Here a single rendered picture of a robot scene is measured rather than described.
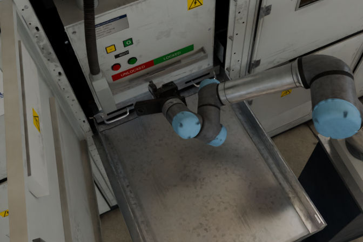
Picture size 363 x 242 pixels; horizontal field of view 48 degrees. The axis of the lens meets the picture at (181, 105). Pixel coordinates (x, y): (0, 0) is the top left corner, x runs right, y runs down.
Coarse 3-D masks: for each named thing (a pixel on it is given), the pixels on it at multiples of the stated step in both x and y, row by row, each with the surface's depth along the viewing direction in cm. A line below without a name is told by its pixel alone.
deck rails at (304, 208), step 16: (224, 80) 169; (240, 112) 161; (256, 128) 155; (112, 144) 156; (256, 144) 154; (272, 144) 146; (112, 160) 153; (272, 160) 150; (288, 176) 143; (128, 192) 146; (288, 192) 143; (128, 208) 143; (304, 208) 140; (144, 224) 140; (320, 224) 133; (144, 240) 137
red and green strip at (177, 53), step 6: (186, 48) 148; (192, 48) 150; (168, 54) 146; (174, 54) 148; (180, 54) 150; (150, 60) 145; (156, 60) 146; (162, 60) 148; (138, 66) 145; (144, 66) 146; (150, 66) 148; (120, 72) 143; (126, 72) 144; (132, 72) 146; (114, 78) 144
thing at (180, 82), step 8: (216, 64) 165; (200, 72) 163; (208, 72) 166; (216, 72) 168; (176, 80) 162; (184, 80) 163; (200, 80) 168; (136, 96) 158; (144, 96) 159; (96, 104) 157; (120, 104) 157; (128, 104) 159; (96, 112) 155; (112, 112) 159; (120, 112) 161; (96, 120) 158
